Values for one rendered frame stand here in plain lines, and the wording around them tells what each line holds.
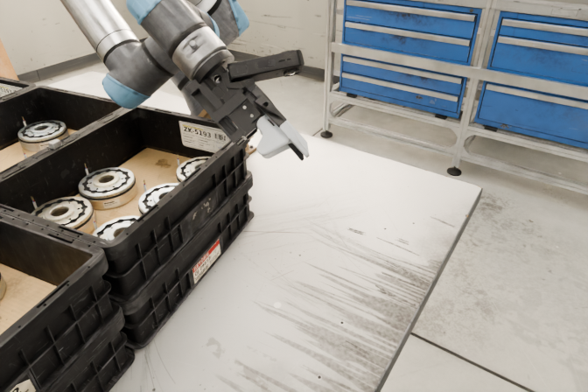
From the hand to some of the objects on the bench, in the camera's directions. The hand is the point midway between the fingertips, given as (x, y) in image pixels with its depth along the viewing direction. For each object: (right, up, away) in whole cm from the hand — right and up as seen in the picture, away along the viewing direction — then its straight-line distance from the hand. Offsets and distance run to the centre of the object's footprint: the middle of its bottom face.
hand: (310, 156), depth 67 cm
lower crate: (-32, -19, +24) cm, 45 cm away
